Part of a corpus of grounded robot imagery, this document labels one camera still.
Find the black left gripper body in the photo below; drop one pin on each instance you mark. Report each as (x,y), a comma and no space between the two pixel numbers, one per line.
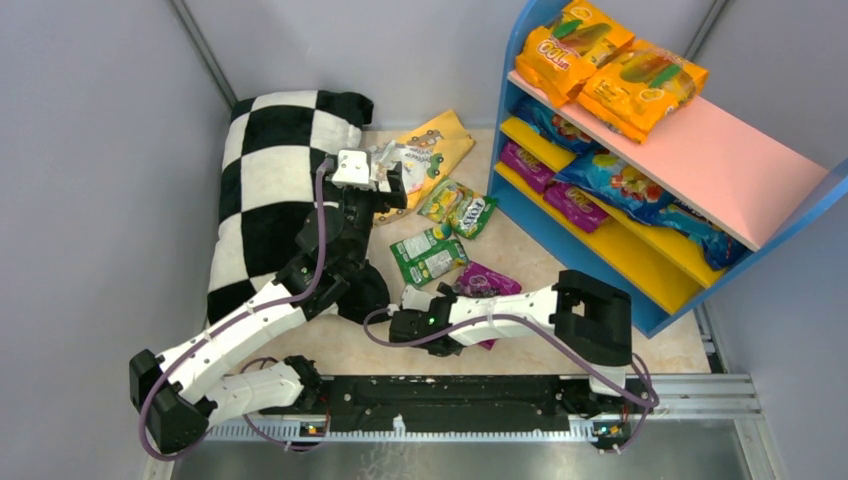
(391,187)

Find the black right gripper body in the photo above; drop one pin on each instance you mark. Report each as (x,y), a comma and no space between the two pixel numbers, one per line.
(365,299)

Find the purple candy bag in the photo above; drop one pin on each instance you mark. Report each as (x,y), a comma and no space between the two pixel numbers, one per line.
(535,173)
(478,281)
(575,206)

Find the orange candy bag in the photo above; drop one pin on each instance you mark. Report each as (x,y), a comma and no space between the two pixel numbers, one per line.
(559,57)

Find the orange candy bag floor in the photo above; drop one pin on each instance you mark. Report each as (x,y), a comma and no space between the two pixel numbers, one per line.
(642,85)

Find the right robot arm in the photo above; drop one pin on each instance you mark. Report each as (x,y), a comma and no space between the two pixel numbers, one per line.
(586,318)

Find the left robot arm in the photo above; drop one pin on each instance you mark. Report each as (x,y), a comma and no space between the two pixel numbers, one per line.
(182,392)

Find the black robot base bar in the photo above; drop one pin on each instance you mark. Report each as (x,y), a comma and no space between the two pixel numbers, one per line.
(457,404)

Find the green yellow candy bag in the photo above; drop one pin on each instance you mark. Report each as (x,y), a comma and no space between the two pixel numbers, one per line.
(466,211)

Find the blue candy bag upper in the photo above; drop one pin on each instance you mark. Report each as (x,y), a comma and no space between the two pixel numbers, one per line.
(552,126)

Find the blue candy bag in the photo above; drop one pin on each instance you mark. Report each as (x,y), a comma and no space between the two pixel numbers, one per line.
(617,183)
(720,250)
(552,126)

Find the blue candy bag middle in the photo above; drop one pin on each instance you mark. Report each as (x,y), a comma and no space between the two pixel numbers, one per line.
(617,183)

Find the blue yellow pink shelf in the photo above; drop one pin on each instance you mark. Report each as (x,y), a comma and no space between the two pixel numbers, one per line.
(750,185)

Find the blue candy bag right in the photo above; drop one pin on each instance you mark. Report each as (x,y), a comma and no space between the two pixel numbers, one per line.
(720,250)

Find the yellow white printed cloth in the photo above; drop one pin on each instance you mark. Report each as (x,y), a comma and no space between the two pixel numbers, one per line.
(426,155)

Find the black white checkered pillow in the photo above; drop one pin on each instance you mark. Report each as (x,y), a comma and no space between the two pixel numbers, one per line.
(274,147)

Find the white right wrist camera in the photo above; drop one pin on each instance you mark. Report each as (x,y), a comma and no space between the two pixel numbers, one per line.
(413,298)

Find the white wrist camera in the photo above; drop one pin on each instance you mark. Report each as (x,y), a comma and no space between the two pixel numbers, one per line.
(353,169)
(413,298)

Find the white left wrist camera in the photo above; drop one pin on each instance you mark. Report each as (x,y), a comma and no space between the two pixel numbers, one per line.
(353,169)

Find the grey aluminium rail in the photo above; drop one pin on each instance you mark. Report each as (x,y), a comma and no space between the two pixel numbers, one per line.
(681,398)

